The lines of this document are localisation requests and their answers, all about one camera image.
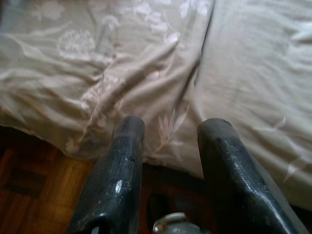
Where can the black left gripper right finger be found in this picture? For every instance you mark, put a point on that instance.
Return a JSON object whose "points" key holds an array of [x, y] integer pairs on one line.
{"points": [[239, 190]]}

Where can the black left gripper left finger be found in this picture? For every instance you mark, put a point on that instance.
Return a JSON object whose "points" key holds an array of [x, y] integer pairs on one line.
{"points": [[114, 185]]}

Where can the pale floral bed cover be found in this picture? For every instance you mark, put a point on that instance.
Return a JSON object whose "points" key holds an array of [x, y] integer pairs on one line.
{"points": [[146, 61]]}

